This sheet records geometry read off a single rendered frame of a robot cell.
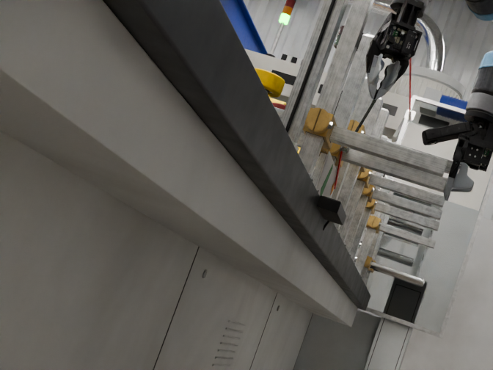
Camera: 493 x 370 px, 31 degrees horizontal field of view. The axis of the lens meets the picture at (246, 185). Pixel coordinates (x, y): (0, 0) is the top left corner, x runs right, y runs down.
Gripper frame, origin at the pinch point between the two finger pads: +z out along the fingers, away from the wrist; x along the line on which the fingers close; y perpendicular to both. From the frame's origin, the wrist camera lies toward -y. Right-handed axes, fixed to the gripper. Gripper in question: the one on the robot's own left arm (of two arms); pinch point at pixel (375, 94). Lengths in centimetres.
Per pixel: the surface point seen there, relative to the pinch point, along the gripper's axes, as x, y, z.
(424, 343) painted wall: 341, -838, 18
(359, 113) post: 7.4, -43.3, -6.0
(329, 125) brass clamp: -8.1, 6.1, 11.3
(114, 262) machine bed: -38, 24, 51
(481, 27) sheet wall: 289, -857, -372
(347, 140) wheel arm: -2.6, 1.8, 11.8
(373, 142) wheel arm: 2.2, 3.5, 10.6
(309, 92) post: -17.4, 28.6, 12.1
